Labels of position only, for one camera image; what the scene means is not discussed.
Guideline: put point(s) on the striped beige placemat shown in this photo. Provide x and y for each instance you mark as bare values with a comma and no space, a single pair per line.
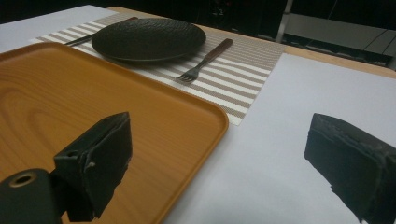
236,71

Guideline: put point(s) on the wooden tray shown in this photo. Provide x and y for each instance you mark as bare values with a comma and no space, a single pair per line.
102,93

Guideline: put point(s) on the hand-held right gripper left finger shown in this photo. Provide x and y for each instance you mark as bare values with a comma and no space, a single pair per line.
102,161

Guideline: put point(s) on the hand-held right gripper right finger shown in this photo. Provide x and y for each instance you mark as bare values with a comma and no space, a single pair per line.
351,161

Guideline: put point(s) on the black textured plate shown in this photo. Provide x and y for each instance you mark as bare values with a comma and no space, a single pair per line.
148,39

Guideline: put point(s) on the white table cover sheet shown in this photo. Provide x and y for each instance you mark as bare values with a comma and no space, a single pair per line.
280,130

